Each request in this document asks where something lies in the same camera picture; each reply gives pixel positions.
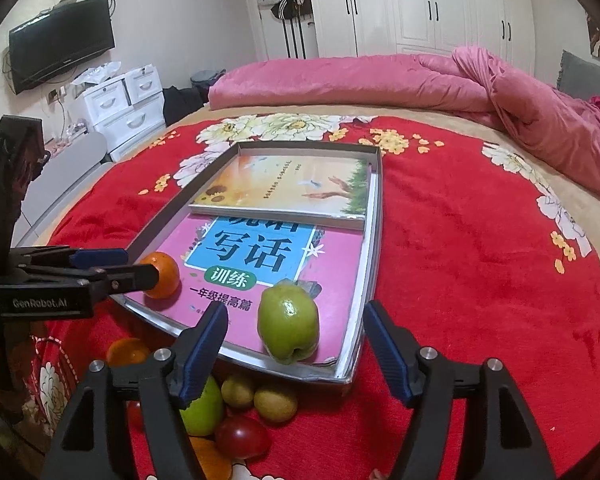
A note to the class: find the white drawer cabinet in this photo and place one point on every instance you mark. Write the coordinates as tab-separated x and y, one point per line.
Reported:
125	110

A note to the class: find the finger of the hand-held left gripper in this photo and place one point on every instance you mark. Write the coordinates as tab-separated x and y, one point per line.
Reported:
132	278
100	256

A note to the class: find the orange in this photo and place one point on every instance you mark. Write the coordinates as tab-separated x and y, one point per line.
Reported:
212	460
167	275
127	351

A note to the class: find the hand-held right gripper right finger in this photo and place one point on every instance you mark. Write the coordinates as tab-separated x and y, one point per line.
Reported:
385	345

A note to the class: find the small yellow-green fruit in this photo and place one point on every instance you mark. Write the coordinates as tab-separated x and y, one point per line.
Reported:
275	403
237	391

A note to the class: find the white plastic bag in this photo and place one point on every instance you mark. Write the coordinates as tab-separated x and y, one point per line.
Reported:
97	72

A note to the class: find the wall socket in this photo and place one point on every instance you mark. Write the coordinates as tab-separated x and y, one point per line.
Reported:
53	95

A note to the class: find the sunflower cover book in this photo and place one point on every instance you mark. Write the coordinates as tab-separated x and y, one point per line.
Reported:
280	185

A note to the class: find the beige bed sheet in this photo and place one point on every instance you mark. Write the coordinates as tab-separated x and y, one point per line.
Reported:
580	195

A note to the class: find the green apple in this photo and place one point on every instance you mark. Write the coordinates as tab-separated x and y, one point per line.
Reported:
205	410
287	322

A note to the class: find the pink book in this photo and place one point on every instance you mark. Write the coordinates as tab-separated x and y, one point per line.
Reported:
330	270

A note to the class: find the pink quilt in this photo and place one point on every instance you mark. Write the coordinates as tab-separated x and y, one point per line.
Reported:
355	80

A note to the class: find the red floral blanket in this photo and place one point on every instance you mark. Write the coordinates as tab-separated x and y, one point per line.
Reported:
455	260

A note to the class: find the metal tray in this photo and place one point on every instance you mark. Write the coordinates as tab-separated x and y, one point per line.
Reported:
305	372

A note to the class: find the white door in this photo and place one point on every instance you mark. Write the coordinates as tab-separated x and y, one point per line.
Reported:
260	35

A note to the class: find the grey headboard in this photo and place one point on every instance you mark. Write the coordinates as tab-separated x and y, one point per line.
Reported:
580	77

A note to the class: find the grey low cabinet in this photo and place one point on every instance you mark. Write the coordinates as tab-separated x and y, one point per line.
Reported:
65	170

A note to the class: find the white wardrobe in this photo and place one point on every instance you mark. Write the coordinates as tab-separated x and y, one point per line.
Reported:
415	5

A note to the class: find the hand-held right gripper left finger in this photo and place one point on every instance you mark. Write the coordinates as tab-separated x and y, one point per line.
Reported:
205	350

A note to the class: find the red tomato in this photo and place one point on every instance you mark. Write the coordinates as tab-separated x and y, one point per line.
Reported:
242	437
136	414

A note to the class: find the grey bin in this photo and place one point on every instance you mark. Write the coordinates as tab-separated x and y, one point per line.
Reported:
205	80

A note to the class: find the black wall television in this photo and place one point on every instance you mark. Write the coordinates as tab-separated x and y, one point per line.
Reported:
60	42

